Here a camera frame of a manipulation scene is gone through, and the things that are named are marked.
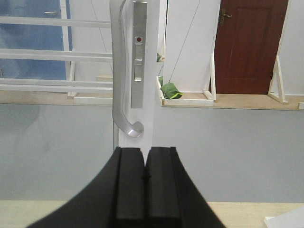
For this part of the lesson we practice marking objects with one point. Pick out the white triangular brace frame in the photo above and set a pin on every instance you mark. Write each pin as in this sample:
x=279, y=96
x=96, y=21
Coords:
x=278, y=80

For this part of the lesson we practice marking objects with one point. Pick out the blue door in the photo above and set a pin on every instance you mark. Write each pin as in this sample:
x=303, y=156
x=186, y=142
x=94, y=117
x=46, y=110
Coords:
x=38, y=37

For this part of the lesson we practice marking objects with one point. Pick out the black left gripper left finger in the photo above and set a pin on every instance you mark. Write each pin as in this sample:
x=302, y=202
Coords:
x=113, y=199

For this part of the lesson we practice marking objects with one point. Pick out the white wooden support frame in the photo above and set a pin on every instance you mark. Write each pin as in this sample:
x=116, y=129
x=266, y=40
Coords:
x=204, y=99

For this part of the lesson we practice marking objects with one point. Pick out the silver door lock plate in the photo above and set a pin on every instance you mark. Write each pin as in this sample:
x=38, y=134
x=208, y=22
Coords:
x=138, y=52

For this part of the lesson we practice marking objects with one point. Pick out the white wall panel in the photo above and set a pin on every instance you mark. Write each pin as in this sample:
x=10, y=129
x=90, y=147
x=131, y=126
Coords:
x=190, y=36

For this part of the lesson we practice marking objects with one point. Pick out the white framed sliding glass door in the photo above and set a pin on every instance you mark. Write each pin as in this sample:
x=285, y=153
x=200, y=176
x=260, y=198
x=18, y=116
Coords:
x=87, y=52

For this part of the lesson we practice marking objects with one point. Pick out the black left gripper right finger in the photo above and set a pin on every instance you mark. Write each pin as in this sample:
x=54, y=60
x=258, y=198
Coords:
x=171, y=198

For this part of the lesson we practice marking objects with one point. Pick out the silver curved door handle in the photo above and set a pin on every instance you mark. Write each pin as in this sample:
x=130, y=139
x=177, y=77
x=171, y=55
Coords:
x=119, y=71

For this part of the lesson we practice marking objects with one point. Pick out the brass door handle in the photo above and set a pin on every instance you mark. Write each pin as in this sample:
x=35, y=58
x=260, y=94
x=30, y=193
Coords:
x=223, y=16

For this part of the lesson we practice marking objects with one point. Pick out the green bag in tray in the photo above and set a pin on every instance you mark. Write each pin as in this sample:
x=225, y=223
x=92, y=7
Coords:
x=170, y=91

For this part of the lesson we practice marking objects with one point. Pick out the dark red wooden door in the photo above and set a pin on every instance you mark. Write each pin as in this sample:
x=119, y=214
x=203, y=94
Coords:
x=246, y=46

